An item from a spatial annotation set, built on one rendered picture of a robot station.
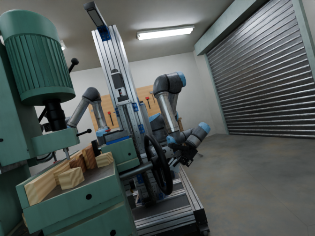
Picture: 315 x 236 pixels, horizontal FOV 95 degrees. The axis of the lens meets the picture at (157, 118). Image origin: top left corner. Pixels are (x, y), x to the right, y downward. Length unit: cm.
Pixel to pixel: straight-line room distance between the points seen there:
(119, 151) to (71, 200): 27
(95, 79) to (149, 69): 149
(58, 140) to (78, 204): 28
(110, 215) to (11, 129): 43
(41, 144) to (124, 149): 30
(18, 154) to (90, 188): 31
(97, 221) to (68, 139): 31
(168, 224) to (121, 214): 93
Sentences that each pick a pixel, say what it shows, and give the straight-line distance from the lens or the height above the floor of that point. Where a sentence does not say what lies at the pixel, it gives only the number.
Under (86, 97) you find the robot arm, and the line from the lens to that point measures 142.
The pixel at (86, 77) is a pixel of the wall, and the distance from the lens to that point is 426.
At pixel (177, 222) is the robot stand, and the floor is 18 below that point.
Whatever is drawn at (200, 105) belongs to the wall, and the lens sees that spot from 472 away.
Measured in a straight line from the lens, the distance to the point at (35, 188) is 47.
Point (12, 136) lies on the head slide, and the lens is 67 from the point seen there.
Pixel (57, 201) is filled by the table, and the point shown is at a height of 89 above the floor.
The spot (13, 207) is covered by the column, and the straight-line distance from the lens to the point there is 74.
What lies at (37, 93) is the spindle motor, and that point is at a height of 120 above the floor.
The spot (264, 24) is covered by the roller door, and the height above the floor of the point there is 204.
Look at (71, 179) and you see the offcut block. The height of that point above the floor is 92.
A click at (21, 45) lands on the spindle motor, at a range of 71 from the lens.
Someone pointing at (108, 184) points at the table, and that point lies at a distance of 44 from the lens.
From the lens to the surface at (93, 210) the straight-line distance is 52.
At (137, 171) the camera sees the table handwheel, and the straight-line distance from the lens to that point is 68.
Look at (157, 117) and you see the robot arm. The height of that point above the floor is 101.
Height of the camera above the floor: 102
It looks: level
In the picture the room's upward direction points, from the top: 16 degrees counter-clockwise
